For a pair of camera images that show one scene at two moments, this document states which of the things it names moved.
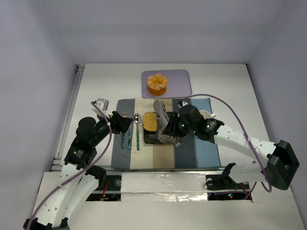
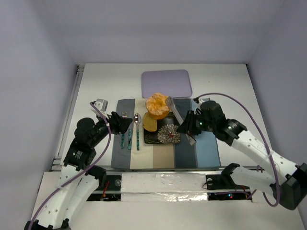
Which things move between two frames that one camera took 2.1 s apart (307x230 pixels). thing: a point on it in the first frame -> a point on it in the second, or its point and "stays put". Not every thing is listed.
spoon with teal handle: x=137 y=120 stays put
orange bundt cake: x=157 y=85 -> x=157 y=106
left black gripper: x=116 y=122 stays put
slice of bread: x=150 y=121 stays put
